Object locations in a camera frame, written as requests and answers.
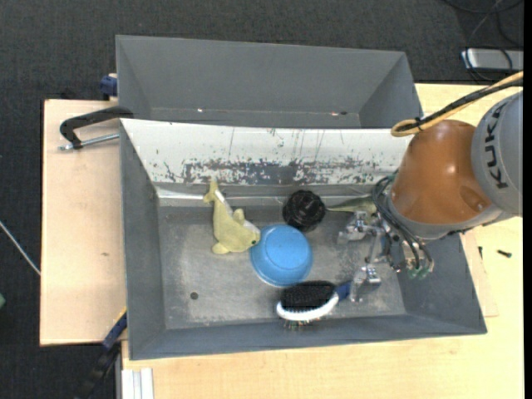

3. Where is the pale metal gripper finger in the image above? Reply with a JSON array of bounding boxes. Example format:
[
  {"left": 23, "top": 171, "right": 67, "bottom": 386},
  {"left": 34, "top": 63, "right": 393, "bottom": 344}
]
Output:
[
  {"left": 349, "top": 264, "right": 382, "bottom": 303},
  {"left": 337, "top": 211, "right": 377, "bottom": 245}
]

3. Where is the green toy lizard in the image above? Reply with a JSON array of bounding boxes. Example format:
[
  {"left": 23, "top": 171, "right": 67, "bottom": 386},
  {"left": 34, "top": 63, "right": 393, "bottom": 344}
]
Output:
[{"left": 325, "top": 196, "right": 377, "bottom": 216}]

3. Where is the black ribbed round lid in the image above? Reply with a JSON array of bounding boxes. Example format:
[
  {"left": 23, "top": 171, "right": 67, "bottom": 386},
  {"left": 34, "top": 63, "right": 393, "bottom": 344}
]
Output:
[{"left": 282, "top": 190, "right": 327, "bottom": 233}]

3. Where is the black and white brush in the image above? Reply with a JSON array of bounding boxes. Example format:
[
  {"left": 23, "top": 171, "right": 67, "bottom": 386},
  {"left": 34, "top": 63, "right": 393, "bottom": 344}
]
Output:
[{"left": 275, "top": 279, "right": 353, "bottom": 328}]

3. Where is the blue bowl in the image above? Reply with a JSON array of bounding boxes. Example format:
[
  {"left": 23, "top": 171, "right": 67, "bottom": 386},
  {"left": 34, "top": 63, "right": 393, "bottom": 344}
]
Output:
[{"left": 249, "top": 223, "right": 314, "bottom": 288}]

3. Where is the yellow-green plush dolphin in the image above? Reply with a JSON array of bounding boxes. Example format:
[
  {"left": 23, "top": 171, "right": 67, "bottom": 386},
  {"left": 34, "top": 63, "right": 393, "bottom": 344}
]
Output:
[{"left": 202, "top": 180, "right": 262, "bottom": 255}]

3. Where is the grey metal bin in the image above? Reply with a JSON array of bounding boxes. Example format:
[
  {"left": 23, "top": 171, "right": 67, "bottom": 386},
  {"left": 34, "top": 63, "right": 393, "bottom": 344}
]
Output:
[{"left": 115, "top": 34, "right": 488, "bottom": 362}]

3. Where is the pale wood board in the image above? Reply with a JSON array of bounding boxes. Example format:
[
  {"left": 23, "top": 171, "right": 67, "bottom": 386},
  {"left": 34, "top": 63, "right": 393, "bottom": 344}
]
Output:
[{"left": 39, "top": 98, "right": 128, "bottom": 347}]

